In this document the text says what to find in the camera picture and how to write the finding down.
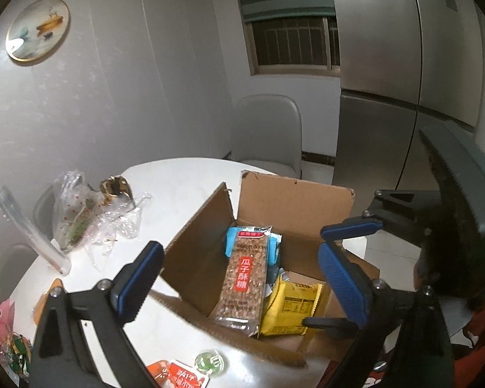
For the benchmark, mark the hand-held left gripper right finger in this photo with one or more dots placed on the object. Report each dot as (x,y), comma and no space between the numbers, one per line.
(343,287)

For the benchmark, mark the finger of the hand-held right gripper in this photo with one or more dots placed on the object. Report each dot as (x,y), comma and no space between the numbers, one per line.
(323,322)
(347,229)

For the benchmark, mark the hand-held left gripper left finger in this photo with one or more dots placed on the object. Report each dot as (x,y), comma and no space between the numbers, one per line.
(135,287)

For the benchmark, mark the yellow snack packet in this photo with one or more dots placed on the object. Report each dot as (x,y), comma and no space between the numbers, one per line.
(291,311)

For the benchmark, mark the brown cardboard box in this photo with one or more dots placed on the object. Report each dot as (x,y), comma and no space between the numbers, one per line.
(198,258)

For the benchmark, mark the blue snack packet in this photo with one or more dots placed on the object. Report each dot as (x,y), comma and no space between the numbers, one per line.
(274,250)

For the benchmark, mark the clear seed brittle packet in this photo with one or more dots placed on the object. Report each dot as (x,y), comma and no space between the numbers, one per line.
(242,283)

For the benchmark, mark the orange red snack packet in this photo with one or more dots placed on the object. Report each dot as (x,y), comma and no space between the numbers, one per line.
(184,376)
(157,372)

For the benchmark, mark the clear plastic bag with food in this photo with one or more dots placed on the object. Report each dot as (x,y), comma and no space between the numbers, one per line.
(76,214)

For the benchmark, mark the crumpled gold wrapper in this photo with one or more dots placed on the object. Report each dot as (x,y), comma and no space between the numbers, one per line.
(115,186)

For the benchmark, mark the green jelly cup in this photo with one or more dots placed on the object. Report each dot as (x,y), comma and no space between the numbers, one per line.
(210,361)

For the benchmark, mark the grey chair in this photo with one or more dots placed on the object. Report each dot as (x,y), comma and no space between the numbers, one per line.
(12,266)
(266,129)
(44,210)

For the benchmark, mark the green gold snack packet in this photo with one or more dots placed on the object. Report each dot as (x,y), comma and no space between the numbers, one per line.
(18,351)

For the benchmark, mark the silver refrigerator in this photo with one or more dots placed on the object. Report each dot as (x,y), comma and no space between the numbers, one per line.
(376,48)

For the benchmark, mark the window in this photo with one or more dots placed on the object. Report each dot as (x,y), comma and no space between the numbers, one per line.
(291,46)

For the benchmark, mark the medium round wall picture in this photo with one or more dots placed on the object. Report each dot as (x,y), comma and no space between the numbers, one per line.
(38,28)

